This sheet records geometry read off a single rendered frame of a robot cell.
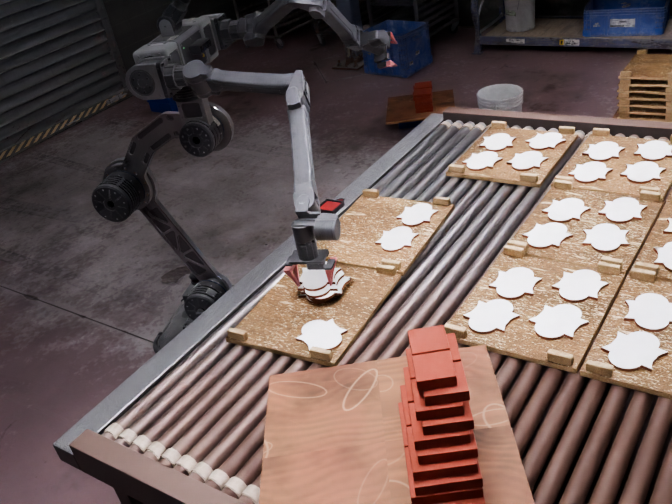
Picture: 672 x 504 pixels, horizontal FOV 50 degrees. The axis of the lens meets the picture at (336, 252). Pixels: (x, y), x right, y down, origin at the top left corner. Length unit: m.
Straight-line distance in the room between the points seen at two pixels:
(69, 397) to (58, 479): 0.51
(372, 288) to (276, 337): 0.32
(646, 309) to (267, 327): 0.98
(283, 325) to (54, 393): 1.91
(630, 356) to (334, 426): 0.71
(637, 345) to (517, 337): 0.28
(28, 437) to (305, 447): 2.20
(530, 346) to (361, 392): 0.46
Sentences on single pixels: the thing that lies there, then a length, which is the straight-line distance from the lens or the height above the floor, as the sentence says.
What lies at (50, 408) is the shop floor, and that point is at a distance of 3.66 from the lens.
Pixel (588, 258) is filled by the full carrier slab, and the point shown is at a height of 0.94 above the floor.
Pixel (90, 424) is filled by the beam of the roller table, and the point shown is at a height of 0.92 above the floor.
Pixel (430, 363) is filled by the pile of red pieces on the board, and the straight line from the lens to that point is 1.27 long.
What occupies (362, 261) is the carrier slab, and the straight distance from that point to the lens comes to 2.22.
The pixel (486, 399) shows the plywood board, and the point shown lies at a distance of 1.56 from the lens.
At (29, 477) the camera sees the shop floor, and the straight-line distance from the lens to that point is 3.38.
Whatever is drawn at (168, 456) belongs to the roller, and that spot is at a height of 0.92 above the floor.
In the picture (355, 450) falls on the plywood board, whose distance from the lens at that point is 1.50.
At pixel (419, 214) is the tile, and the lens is 2.40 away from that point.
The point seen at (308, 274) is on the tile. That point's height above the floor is 0.99.
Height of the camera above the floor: 2.13
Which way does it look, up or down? 31 degrees down
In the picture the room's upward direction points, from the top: 11 degrees counter-clockwise
